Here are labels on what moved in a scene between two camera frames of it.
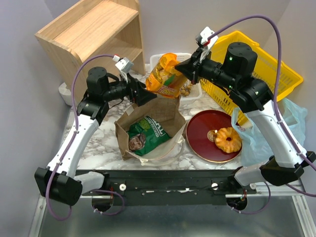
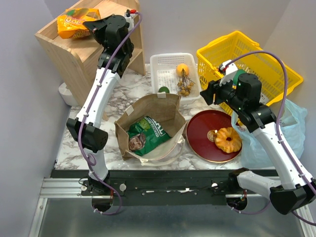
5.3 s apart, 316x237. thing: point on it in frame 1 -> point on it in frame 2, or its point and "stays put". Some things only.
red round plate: [200, 136] stays put
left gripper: [141, 96] -> [98, 32]
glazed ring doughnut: [234, 145] stays put
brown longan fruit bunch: [185, 90] stays put
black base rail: [169, 188] stays put
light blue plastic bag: [254, 152] stays put
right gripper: [188, 66] -> [208, 95]
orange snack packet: [165, 79] -> [70, 25]
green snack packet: [145, 136] stays put
